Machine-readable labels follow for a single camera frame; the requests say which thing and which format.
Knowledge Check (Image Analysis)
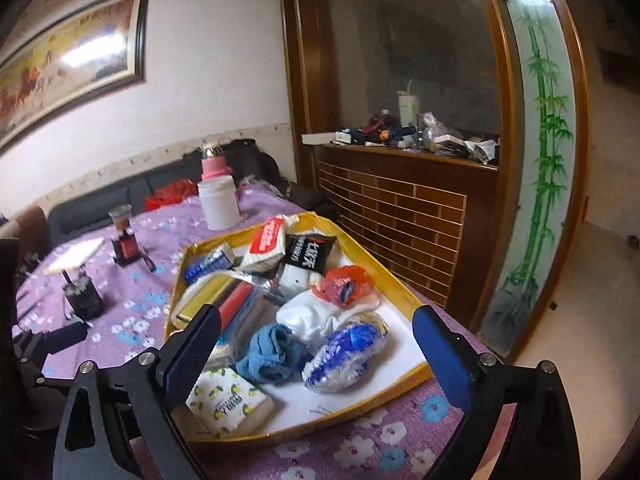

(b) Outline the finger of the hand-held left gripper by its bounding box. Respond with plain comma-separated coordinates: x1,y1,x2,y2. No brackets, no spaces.
30,320,90,356

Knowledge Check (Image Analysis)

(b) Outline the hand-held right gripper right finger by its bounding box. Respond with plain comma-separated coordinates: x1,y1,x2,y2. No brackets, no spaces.
411,303,583,480

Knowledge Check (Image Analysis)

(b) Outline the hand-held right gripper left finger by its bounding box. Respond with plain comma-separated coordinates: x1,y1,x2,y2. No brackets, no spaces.
52,303,223,480

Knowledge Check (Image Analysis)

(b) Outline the white box yellow rim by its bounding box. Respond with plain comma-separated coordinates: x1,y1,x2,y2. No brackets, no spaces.
164,211,434,445

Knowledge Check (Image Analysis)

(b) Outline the lemon print tissue packet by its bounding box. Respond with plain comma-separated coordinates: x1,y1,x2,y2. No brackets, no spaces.
185,366,277,439

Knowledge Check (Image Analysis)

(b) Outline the red sponge pack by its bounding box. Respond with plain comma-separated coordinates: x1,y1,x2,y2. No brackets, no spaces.
219,281,263,341

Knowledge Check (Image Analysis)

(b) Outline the blue towel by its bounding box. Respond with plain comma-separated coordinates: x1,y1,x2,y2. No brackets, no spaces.
234,323,314,387

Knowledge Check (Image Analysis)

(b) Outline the blue tissue roll packet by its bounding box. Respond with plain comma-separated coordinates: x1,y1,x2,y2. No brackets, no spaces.
301,311,392,394

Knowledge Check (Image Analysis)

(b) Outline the small red plastic bag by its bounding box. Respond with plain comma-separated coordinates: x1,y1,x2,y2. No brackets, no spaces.
313,265,374,307

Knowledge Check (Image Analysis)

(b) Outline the white plastic bag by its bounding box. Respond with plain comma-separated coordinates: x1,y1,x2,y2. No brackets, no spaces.
275,289,382,344

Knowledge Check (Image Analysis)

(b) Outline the black packet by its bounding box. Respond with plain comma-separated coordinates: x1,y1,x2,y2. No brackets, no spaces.
279,229,339,277

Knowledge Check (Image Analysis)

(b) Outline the yellow green sponge pack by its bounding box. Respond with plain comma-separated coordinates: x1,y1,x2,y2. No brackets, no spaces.
171,277,241,333

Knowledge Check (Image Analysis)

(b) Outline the white flat pad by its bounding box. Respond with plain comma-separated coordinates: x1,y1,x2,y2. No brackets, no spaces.
42,236,107,276

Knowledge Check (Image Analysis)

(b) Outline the brown armchair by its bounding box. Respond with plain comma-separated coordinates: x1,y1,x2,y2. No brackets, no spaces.
0,204,51,256

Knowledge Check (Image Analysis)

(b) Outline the small blue packet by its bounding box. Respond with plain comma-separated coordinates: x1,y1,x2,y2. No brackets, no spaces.
183,243,237,286

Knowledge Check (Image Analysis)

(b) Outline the silver foil bag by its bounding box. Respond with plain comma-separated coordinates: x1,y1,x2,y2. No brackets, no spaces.
232,266,288,307

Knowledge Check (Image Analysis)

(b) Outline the dark bottle red label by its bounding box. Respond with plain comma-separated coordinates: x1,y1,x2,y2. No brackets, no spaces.
108,205,143,267

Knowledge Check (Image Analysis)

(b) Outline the purple floral tablecloth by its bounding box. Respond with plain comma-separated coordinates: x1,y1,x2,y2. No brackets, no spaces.
10,187,516,480

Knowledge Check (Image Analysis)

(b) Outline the dark sofa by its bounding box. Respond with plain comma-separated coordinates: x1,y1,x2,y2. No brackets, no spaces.
46,138,331,251

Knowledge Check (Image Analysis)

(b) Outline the red white wipes packet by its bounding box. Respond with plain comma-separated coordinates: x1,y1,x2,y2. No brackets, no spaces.
241,214,301,269

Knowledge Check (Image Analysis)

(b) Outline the wooden partition cabinet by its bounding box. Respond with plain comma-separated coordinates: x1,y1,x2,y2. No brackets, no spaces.
274,0,591,361

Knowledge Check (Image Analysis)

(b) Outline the white jar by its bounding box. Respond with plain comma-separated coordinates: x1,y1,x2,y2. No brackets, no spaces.
196,176,241,232

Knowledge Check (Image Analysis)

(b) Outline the large red plastic bag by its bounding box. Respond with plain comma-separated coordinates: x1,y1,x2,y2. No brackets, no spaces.
144,178,199,212

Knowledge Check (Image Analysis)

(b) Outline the clear plastic wrap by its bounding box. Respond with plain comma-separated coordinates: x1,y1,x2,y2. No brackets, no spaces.
237,174,293,198

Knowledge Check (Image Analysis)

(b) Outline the pink bottle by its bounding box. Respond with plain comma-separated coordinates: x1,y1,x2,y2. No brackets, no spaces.
199,143,234,184

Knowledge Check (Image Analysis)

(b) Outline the black bag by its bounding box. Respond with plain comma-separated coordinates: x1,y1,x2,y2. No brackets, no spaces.
220,138,281,186

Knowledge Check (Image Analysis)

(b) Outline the shelf clutter pile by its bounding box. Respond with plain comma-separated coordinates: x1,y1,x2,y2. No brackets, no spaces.
335,110,501,166

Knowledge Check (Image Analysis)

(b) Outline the bamboo print glass panel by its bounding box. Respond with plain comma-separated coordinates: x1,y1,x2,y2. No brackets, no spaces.
487,0,576,356

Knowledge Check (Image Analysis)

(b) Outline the green white tumbler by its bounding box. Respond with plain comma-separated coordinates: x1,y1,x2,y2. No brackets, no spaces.
397,80,420,128

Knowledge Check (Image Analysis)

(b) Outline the black pot with cable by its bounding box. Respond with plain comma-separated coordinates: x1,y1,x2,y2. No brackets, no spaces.
60,267,106,322

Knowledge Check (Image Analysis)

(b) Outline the framed wall painting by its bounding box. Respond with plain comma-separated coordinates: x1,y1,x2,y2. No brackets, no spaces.
0,0,152,153

